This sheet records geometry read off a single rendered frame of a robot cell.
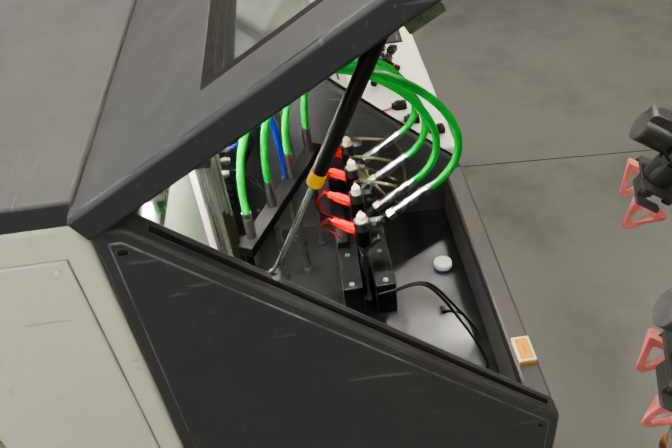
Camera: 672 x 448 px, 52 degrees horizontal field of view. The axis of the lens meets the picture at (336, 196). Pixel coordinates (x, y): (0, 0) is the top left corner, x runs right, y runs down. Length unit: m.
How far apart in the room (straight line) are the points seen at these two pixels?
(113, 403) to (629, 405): 1.73
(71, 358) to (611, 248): 2.24
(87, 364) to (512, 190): 2.33
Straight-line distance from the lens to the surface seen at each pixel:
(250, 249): 1.23
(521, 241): 2.81
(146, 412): 1.04
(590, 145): 3.34
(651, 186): 1.39
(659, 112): 1.33
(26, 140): 0.90
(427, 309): 1.45
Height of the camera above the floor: 1.93
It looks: 40 degrees down
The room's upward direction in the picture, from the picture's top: 7 degrees counter-clockwise
